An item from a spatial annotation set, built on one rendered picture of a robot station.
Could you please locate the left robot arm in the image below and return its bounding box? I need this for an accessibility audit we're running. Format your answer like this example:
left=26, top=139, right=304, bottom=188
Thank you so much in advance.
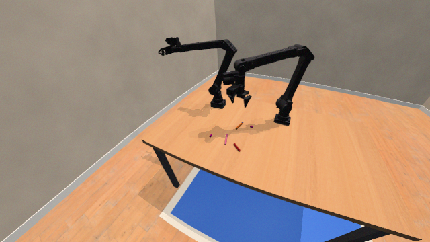
left=222, top=44, right=314, bottom=124

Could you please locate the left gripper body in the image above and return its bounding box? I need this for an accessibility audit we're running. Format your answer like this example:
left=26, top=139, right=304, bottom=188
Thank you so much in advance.
left=236, top=90, right=250, bottom=100

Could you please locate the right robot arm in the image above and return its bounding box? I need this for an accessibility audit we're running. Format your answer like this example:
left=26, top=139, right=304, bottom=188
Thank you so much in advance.
left=165, top=37, right=237, bottom=106

